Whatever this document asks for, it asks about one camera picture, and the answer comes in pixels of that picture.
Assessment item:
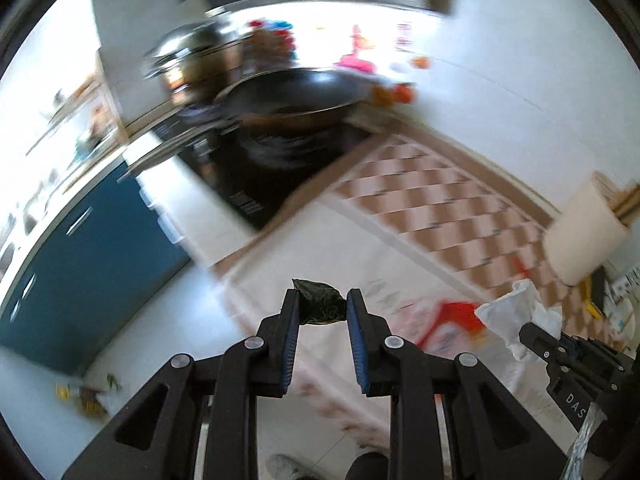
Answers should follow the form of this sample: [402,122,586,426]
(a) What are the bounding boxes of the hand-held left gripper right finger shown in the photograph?
[346,287,576,480]

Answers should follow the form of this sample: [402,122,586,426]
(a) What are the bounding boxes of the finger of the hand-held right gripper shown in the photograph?
[519,322,571,368]
[559,335,627,367]

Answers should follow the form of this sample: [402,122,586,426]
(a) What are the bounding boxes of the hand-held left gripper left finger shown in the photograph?
[62,287,301,480]

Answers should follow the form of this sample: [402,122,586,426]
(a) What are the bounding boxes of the white tissue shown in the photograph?
[474,279,563,361]

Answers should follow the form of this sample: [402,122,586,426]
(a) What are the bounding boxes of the dark green wrapper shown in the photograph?
[292,278,348,326]

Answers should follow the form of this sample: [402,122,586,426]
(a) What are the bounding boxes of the clear plastic bag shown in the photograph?
[567,402,608,462]

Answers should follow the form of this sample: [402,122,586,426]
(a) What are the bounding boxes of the black and yellow sponge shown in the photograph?
[585,272,609,319]

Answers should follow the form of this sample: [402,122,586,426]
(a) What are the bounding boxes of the red and white sugar bag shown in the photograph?
[390,300,488,356]

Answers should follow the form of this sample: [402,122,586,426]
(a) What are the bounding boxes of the cream chopstick holder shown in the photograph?
[542,171,629,286]

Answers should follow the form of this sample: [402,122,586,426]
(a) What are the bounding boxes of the person's dark trouser leg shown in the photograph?
[347,451,391,480]

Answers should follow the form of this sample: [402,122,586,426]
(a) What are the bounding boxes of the grey slipper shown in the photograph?
[267,454,321,480]

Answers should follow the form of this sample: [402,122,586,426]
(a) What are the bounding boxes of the bundle of wooden chopsticks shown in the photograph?
[607,180,640,222]

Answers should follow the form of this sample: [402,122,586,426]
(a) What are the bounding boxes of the checked beige tablecloth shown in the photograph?
[210,132,640,441]

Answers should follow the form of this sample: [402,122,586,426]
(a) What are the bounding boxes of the black cooktop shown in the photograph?
[150,120,376,231]

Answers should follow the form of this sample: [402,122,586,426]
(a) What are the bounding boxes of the pile of colourful wrappers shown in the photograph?
[55,372,122,418]

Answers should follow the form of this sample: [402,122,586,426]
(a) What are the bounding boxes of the blue cabinet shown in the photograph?
[0,160,193,376]

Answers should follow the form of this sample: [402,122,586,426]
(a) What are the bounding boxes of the black wok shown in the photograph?
[212,69,363,133]

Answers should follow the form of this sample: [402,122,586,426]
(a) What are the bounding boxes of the steel pot with lid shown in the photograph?
[141,20,251,106]

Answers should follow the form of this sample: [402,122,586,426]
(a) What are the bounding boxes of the white open shelf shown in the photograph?
[0,50,126,271]

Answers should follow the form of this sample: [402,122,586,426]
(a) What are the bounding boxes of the colourful wall stickers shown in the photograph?
[245,17,433,106]

